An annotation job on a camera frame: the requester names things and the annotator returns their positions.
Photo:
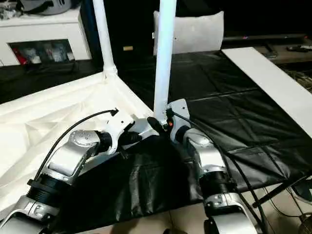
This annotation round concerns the white plastic table leg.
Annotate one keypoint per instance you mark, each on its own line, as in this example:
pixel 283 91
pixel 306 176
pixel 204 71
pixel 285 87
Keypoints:
pixel 164 61
pixel 103 36

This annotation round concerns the white plastic table top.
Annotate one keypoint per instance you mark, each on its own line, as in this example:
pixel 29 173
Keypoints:
pixel 36 109

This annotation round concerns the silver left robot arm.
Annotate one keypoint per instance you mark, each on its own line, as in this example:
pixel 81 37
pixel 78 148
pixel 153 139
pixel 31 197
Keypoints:
pixel 68 156

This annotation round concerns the black table mat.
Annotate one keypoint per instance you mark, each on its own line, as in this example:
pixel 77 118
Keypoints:
pixel 219 109

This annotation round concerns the small yellow label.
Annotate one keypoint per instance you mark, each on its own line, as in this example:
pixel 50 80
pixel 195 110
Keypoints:
pixel 128 48

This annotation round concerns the grey cushion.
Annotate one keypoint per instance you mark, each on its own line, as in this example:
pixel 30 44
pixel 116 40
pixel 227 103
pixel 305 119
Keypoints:
pixel 200 34

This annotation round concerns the dark robot right foot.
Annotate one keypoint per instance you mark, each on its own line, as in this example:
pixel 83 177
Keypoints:
pixel 167 231

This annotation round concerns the white cup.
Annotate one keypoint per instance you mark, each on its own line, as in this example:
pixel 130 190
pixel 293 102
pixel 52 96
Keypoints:
pixel 57 56
pixel 36 59
pixel 71 56

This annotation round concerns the white low table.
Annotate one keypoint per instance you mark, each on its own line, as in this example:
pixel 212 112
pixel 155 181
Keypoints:
pixel 268 75

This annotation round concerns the thin black bar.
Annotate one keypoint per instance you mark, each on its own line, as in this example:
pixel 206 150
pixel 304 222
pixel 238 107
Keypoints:
pixel 268 37

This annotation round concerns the white cabinet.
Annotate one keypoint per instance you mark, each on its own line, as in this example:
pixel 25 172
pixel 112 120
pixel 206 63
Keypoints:
pixel 44 29

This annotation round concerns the black sofa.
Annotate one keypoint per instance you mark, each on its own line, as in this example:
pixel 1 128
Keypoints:
pixel 268 19

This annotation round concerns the grey bag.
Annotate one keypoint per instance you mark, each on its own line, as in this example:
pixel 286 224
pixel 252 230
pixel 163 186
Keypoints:
pixel 48 6

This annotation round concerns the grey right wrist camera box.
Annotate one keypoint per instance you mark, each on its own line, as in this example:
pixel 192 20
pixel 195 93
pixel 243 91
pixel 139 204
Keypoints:
pixel 179 108

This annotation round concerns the black metal table frame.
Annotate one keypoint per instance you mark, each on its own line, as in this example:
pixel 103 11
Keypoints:
pixel 268 195

